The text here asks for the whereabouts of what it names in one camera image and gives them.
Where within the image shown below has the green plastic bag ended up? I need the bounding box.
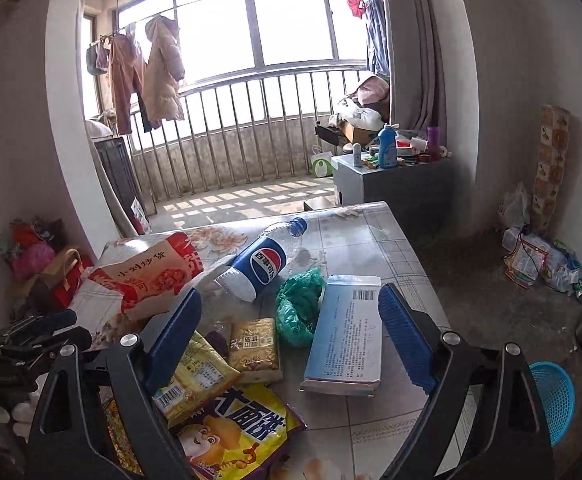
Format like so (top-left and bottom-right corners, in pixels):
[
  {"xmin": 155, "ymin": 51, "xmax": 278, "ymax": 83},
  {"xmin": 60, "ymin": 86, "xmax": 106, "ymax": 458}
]
[{"xmin": 276, "ymin": 268, "xmax": 326, "ymax": 348}]

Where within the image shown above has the pink padded coat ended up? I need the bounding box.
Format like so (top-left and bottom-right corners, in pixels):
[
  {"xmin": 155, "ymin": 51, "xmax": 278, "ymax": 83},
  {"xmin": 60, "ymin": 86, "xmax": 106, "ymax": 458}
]
[{"xmin": 143, "ymin": 15, "xmax": 186, "ymax": 123}]

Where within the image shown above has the large metal frame window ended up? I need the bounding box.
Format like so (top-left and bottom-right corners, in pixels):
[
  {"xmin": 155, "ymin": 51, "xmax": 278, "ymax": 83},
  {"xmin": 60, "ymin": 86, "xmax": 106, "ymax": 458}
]
[{"xmin": 83, "ymin": 0, "xmax": 386, "ymax": 111}]

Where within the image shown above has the light blue cardboard box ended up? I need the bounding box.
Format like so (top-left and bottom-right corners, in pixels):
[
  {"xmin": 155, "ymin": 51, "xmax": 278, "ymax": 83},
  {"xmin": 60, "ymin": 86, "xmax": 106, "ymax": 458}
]
[{"xmin": 299, "ymin": 274, "xmax": 383, "ymax": 398}]

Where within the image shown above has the blue plaid hanging garment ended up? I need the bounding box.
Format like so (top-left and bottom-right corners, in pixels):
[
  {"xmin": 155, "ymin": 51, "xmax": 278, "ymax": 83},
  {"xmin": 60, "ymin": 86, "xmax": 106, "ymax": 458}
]
[{"xmin": 366, "ymin": 0, "xmax": 390, "ymax": 78}]

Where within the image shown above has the grey cabinet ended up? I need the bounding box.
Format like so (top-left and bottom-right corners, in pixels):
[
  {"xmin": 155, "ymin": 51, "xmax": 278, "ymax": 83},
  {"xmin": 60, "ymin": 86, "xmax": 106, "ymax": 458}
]
[{"xmin": 332, "ymin": 152, "xmax": 454, "ymax": 208}]

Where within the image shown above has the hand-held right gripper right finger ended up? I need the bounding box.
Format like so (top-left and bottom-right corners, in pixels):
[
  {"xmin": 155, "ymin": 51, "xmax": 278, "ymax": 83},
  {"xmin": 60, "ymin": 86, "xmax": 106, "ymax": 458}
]
[{"xmin": 377, "ymin": 282, "xmax": 556, "ymax": 480}]

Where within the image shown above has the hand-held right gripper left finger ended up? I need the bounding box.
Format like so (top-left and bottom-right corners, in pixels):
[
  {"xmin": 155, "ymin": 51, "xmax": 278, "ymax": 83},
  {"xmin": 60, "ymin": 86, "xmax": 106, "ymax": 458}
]
[{"xmin": 26, "ymin": 287, "xmax": 204, "ymax": 480}]

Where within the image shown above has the orange patterned snack packet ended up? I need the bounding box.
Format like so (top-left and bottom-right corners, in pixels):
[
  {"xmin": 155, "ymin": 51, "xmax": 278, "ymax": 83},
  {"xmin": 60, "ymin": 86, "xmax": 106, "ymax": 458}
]
[{"xmin": 102, "ymin": 395, "xmax": 144, "ymax": 478}]

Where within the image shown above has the white and green paper bag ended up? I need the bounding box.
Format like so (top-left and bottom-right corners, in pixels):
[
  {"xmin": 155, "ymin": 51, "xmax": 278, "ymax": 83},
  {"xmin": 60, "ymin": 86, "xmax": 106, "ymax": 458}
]
[{"xmin": 311, "ymin": 146, "xmax": 334, "ymax": 178}]

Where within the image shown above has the grey hanging garment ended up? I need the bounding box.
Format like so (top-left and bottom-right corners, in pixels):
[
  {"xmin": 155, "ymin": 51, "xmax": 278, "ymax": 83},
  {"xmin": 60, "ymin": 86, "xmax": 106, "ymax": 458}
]
[{"xmin": 87, "ymin": 42, "xmax": 109, "ymax": 76}]

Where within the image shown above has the metal balcony railing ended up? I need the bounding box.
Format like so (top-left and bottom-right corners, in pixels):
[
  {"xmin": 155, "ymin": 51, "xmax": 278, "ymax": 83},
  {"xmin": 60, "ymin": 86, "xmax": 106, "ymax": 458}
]
[{"xmin": 91, "ymin": 67, "xmax": 372, "ymax": 201}]

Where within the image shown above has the clear bottle with blue label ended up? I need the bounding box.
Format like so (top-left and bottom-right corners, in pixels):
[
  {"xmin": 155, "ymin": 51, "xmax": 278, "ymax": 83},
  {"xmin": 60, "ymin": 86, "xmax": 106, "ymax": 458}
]
[{"xmin": 216, "ymin": 217, "xmax": 308, "ymax": 303}]

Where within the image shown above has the pile of coloured bags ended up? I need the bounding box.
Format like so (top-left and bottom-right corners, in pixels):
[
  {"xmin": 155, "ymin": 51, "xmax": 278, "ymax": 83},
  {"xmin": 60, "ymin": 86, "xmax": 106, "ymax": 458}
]
[{"xmin": 0, "ymin": 216, "xmax": 94, "ymax": 321}]

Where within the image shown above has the black folding panel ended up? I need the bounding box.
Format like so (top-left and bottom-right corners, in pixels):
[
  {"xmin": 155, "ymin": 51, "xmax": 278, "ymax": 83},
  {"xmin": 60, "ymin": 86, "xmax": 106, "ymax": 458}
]
[{"xmin": 93, "ymin": 136, "xmax": 149, "ymax": 233}]

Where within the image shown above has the dark purple wrapper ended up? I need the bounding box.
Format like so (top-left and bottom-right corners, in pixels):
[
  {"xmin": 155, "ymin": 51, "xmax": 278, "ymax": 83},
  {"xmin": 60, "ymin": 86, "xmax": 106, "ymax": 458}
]
[{"xmin": 205, "ymin": 330, "xmax": 232, "ymax": 361}]

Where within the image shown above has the pile of snack packets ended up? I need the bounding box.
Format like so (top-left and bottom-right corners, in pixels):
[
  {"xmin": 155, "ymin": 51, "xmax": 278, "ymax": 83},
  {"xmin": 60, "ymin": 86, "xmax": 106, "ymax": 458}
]
[{"xmin": 502, "ymin": 225, "xmax": 582, "ymax": 301}]

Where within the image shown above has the white plastic bag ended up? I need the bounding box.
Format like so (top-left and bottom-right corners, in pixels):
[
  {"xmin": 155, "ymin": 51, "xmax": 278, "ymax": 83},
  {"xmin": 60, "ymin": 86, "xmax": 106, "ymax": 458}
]
[
  {"xmin": 336, "ymin": 97, "xmax": 384, "ymax": 131},
  {"xmin": 497, "ymin": 182, "xmax": 530, "ymax": 231}
]

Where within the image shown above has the black box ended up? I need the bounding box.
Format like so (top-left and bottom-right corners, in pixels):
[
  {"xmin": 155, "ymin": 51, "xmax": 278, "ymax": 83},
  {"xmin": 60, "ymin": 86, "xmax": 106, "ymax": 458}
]
[{"xmin": 315, "ymin": 124, "xmax": 344, "ymax": 146}]

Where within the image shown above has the purple and yellow snack packet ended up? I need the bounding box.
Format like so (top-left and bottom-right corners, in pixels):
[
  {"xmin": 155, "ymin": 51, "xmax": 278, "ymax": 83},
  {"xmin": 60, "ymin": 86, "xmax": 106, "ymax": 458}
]
[{"xmin": 171, "ymin": 382, "xmax": 308, "ymax": 480}]

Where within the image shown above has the blue detergent bottle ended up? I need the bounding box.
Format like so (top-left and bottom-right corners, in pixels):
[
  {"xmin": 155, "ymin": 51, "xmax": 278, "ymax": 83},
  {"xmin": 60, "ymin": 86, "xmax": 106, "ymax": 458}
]
[{"xmin": 377, "ymin": 123, "xmax": 398, "ymax": 169}]

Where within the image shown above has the brown cardboard box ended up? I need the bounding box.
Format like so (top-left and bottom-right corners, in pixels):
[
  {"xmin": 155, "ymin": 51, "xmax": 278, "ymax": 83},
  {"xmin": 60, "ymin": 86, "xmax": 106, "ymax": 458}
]
[{"xmin": 341, "ymin": 120, "xmax": 379, "ymax": 146}]

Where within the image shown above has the floral plastic tablecloth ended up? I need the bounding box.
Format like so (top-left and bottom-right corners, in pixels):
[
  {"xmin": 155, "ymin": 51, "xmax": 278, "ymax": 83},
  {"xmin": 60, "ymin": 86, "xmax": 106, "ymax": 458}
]
[{"xmin": 68, "ymin": 201, "xmax": 472, "ymax": 480}]

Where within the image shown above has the red and white paper bag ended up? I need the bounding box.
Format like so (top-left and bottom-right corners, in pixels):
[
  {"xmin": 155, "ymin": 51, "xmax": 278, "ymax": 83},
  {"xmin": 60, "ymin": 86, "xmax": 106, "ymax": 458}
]
[{"xmin": 71, "ymin": 232, "xmax": 205, "ymax": 333}]

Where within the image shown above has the gold snack packet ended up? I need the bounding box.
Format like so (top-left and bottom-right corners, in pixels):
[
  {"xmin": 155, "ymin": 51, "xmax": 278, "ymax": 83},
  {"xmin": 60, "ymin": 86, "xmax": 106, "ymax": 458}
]
[{"xmin": 228, "ymin": 317, "xmax": 282, "ymax": 386}]

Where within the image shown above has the pink clothing pile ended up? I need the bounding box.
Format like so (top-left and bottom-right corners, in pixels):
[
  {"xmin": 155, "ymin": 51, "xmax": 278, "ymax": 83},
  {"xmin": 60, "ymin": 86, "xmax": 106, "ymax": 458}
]
[{"xmin": 356, "ymin": 74, "xmax": 390, "ymax": 111}]

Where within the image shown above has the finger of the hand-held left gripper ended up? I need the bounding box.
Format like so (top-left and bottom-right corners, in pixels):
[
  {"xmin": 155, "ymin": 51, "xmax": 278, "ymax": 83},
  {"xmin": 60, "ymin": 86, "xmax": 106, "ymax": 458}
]
[
  {"xmin": 3, "ymin": 309, "xmax": 80, "ymax": 334},
  {"xmin": 0, "ymin": 326, "xmax": 94, "ymax": 367}
]

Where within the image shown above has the pink hanging garment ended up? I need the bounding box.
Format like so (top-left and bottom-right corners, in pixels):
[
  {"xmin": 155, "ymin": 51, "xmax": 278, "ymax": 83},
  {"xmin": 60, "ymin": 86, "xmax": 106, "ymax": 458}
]
[{"xmin": 108, "ymin": 35, "xmax": 146, "ymax": 136}]

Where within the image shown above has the patterned rolled mat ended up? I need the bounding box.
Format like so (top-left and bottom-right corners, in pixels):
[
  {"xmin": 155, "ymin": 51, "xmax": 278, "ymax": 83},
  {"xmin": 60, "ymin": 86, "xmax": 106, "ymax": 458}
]
[{"xmin": 531, "ymin": 104, "xmax": 572, "ymax": 233}]

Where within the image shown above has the blue plastic basket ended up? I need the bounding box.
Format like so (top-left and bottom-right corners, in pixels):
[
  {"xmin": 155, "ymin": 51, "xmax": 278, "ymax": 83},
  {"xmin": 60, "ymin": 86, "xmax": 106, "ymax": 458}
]
[{"xmin": 528, "ymin": 361, "xmax": 576, "ymax": 448}]

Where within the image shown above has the grey curtain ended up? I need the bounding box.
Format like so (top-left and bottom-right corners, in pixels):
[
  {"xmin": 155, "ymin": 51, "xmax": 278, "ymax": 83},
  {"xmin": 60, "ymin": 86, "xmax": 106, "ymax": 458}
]
[{"xmin": 381, "ymin": 0, "xmax": 452, "ymax": 133}]

